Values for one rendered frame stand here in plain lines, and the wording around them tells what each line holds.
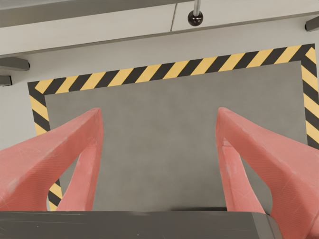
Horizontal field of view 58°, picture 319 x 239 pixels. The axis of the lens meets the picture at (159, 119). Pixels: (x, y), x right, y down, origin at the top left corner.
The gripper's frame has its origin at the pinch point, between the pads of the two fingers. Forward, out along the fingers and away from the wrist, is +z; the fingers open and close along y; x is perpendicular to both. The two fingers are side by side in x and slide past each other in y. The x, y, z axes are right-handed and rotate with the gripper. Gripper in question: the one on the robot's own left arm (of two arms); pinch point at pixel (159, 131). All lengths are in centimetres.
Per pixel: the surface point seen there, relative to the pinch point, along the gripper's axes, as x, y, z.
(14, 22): 3.1, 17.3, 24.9
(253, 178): 83, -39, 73
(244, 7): 8, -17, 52
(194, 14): -0.6, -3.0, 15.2
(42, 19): 2.9, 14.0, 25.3
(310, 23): 27, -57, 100
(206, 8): 7.5, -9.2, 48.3
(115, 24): 11, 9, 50
